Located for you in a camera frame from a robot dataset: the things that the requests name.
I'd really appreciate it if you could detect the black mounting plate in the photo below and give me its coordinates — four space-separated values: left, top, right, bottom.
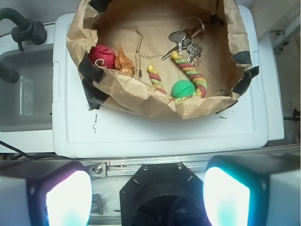
119 162 210 226

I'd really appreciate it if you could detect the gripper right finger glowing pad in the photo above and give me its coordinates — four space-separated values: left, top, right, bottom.
203 154 301 226

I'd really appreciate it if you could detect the brown paper bag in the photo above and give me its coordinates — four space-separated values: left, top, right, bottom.
66 0 259 120

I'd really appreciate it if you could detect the white sink basin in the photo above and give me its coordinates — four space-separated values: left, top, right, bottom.
0 44 53 132

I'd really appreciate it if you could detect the green rubber ball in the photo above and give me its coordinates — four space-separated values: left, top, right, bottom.
172 80 195 98

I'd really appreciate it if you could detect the red wrapped ball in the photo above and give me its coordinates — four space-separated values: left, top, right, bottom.
88 44 116 69

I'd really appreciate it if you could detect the orange spiral seashell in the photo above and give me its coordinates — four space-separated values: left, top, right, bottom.
115 44 135 77

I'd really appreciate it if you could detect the white plastic board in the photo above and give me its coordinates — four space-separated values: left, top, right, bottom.
52 14 269 158

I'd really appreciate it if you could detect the bunch of metal keys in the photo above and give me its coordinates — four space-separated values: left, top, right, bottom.
161 16 205 63

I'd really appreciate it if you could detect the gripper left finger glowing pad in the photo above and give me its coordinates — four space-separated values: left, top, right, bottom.
0 160 92 226

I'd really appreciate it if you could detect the black faucet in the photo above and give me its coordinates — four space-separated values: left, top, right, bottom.
0 8 47 84

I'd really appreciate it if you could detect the multicolored twisted rope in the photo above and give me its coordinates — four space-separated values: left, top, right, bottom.
147 51 208 105

